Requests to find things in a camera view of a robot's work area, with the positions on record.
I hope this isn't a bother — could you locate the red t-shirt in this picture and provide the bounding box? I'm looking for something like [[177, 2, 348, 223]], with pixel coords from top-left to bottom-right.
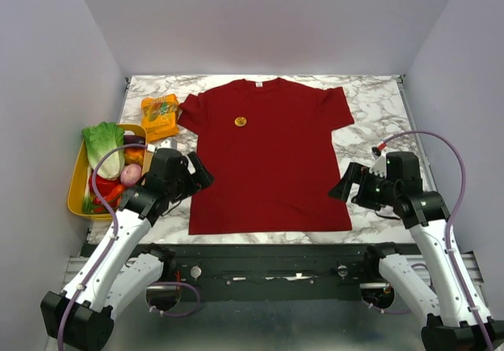
[[179, 78, 354, 235]]

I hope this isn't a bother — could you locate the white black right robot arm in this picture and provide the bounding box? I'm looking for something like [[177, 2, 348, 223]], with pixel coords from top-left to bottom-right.
[[328, 152, 503, 350]]

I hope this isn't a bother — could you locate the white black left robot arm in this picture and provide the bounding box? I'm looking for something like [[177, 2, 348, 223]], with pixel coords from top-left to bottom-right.
[[40, 145, 213, 350]]

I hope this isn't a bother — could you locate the toy orange pumpkin piece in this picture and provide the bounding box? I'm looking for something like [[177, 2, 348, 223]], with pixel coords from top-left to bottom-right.
[[124, 147, 145, 167]]

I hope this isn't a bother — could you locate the toy pink onion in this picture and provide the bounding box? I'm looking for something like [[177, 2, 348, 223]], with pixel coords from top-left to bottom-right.
[[120, 164, 143, 187]]

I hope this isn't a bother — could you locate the toy purple eggplant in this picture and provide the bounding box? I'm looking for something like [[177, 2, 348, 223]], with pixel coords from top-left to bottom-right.
[[123, 135, 146, 148]]

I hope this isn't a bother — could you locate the orange snack packet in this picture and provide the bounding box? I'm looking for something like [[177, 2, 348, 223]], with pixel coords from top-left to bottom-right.
[[141, 94, 180, 142]]

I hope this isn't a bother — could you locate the toy orange carrot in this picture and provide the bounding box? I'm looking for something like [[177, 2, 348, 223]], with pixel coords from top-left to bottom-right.
[[93, 184, 126, 212]]

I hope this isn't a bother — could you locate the toy red bell pepper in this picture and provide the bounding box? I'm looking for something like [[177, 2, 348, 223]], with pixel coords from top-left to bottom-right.
[[88, 171, 120, 197]]

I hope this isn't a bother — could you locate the toy green lettuce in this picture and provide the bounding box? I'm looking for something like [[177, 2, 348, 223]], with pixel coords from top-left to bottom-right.
[[82, 122, 124, 180]]

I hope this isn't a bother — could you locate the toy green onion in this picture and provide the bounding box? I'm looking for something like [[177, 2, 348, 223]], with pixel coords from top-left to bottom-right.
[[82, 185, 106, 215]]

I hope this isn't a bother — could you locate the yellow plastic basket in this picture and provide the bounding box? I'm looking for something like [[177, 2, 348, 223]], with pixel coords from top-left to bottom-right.
[[67, 124, 152, 221]]

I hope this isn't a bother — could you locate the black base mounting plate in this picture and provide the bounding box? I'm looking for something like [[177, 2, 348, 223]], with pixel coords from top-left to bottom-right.
[[164, 244, 387, 303]]

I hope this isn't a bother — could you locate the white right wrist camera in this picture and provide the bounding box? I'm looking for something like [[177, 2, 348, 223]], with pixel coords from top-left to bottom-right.
[[369, 143, 387, 178]]

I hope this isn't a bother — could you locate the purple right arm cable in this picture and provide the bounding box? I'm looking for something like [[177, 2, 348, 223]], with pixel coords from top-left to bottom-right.
[[368, 130, 495, 351]]

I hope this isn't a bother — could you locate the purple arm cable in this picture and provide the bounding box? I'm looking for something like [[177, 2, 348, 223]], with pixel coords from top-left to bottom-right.
[[57, 142, 202, 351], [368, 130, 495, 351]]

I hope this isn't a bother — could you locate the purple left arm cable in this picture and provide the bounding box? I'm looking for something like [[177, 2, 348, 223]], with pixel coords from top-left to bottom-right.
[[57, 142, 202, 351]]

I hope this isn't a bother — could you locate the aluminium frame rail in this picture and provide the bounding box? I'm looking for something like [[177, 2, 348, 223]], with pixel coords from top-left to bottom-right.
[[45, 250, 504, 351]]

